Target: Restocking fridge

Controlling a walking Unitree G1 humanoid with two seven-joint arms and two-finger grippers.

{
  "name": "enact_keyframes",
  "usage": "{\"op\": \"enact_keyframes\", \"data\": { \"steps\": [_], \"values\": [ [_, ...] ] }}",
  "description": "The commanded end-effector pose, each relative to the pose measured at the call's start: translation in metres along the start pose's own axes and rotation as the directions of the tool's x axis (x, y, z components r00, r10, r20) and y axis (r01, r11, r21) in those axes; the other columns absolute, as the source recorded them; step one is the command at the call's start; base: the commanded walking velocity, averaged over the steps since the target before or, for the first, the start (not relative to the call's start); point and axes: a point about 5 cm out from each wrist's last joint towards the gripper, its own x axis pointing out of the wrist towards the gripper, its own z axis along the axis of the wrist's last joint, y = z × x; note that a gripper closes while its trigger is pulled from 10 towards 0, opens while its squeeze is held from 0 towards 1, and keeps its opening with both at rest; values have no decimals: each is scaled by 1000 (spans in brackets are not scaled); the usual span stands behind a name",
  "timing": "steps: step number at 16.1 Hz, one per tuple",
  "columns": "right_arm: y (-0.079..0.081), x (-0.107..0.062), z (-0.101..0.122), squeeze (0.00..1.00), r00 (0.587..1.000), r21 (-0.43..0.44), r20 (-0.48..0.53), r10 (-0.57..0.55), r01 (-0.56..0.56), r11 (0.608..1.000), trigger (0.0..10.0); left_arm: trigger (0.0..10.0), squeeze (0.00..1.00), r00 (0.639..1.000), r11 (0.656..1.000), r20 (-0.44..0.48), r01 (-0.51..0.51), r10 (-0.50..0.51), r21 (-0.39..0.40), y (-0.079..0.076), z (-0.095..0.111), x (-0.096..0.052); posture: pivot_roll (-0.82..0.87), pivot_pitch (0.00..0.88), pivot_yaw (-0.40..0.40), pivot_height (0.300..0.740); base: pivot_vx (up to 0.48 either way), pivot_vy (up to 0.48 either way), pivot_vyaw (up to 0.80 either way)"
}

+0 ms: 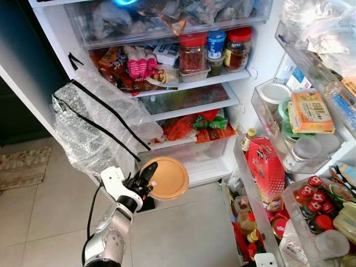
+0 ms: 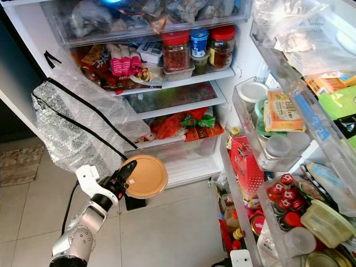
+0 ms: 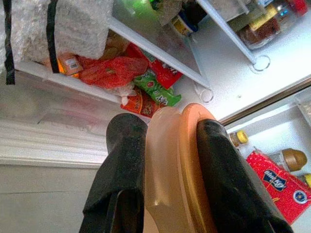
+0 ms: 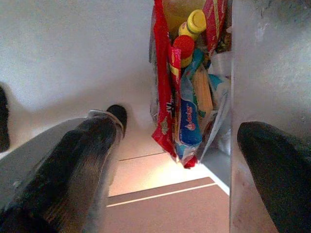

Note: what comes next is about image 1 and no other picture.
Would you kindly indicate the round red tin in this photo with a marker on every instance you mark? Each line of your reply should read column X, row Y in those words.
column 279, row 228

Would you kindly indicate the pink white snack pack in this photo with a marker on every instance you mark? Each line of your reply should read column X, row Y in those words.
column 140, row 65

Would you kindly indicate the white fridge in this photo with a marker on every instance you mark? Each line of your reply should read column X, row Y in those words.
column 53, row 33

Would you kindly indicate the red produce bag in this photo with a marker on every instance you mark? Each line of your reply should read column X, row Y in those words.
column 181, row 129

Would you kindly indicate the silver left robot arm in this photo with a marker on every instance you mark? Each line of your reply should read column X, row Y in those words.
column 111, row 239

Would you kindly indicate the grey frozen food bag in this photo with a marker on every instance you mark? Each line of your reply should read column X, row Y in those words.
column 108, row 19

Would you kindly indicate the clear jar grey lid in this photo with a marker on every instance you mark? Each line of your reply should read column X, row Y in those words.
column 305, row 151

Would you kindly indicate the glass fridge shelf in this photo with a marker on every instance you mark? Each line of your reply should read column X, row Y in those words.
column 189, row 100

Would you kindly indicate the red snack packet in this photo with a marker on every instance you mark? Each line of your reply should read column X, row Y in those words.
column 114, row 72

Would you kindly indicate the red drink carton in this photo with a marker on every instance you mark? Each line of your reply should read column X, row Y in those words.
column 266, row 167

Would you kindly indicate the yellow cap bottle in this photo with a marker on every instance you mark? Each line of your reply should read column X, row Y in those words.
column 249, row 139

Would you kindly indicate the clear round lidded tub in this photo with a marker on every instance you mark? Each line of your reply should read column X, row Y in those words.
column 332, row 243

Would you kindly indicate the blue white tube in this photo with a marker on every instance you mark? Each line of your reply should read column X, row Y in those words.
column 344, row 110

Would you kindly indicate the red lid dark jar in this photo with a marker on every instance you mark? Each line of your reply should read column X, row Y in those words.
column 238, row 50

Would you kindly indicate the small white box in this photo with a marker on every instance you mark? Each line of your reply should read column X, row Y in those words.
column 166, row 54

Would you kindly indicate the white plate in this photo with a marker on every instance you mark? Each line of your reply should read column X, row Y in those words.
column 167, row 82

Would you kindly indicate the white lid jar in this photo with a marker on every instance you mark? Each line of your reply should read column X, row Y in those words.
column 273, row 93

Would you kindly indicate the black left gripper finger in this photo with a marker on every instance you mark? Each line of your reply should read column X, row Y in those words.
column 150, row 191
column 150, row 172

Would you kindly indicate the small red lid jar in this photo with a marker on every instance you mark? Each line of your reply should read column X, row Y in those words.
column 320, row 196
column 324, row 222
column 315, row 181
column 306, row 191

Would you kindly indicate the bubble wrap sheet black trim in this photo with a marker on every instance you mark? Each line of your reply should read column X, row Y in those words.
column 94, row 128

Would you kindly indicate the red lid chili jar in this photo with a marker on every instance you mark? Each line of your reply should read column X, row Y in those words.
column 193, row 55

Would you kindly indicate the brown glass bottle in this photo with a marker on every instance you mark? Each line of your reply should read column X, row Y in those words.
column 246, row 222

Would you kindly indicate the orange butter box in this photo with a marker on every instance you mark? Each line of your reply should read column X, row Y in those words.
column 311, row 111

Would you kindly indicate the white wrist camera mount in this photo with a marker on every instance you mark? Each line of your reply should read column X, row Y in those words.
column 266, row 260
column 114, row 181

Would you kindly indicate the clear crisper drawer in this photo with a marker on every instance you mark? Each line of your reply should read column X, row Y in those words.
column 194, row 158

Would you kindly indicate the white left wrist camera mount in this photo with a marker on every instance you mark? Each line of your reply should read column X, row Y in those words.
column 114, row 181

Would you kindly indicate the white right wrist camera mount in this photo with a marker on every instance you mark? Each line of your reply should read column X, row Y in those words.
column 266, row 260

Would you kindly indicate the yellowish plastic container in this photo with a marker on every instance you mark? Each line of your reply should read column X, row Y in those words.
column 346, row 221

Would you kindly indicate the clear freezer drawer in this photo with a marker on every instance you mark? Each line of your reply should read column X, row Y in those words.
column 111, row 38

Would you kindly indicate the clear door shelf bin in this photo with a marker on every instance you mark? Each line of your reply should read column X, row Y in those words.
column 328, row 83
column 295, row 222
column 267, row 130

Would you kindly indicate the blue lid white cup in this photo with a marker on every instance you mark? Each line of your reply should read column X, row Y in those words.
column 216, row 41

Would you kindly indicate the green food packet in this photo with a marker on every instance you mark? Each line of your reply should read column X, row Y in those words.
column 210, row 122

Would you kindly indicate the brown patterned floor rug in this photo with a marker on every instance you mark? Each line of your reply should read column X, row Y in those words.
column 22, row 164

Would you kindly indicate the clear plastic bag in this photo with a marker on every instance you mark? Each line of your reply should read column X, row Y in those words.
column 322, row 28

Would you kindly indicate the clear plastic food container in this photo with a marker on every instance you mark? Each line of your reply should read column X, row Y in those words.
column 196, row 77

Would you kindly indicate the orange food packet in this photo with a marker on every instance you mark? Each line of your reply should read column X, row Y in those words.
column 217, row 133

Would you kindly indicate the orange plastic bowl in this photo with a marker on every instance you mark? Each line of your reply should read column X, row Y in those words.
column 169, row 179

